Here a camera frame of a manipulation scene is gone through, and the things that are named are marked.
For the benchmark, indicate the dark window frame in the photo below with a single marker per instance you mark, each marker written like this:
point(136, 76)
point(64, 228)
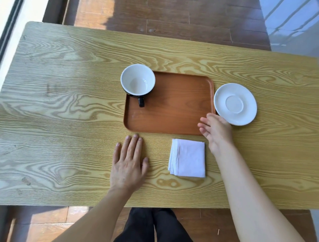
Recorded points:
point(10, 27)

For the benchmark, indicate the black cup with white inside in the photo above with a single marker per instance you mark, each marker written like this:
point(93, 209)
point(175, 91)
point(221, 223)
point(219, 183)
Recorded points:
point(137, 79)

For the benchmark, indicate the person's right fingers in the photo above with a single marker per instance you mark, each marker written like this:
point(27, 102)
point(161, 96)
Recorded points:
point(206, 124)

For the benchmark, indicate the person's left hand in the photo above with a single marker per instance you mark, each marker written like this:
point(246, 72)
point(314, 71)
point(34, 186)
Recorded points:
point(125, 172)

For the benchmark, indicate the brown wooden tray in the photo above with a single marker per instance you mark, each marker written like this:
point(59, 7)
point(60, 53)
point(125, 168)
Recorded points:
point(174, 104)

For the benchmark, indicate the white saucer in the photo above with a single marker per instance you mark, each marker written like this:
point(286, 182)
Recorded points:
point(235, 104)

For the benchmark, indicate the person's left middle finger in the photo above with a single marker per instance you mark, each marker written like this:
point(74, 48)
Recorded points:
point(133, 147)

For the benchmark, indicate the person's left forearm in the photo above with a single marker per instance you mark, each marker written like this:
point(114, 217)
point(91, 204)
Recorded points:
point(102, 217)

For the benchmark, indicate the person's left little finger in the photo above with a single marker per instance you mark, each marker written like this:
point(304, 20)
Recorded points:
point(117, 152)

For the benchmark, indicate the person's right hand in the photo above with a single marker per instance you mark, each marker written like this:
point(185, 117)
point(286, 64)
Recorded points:
point(219, 134)

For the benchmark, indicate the person's black trousers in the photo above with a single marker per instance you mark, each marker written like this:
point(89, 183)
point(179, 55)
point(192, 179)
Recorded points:
point(149, 226)

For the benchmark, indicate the person's left thumb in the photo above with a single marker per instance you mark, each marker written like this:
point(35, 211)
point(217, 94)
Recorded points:
point(145, 165)

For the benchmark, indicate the person's right forearm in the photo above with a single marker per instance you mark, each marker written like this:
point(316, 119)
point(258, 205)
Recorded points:
point(249, 197)

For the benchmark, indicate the folded white cloth napkin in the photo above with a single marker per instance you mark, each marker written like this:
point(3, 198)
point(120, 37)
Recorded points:
point(188, 158)

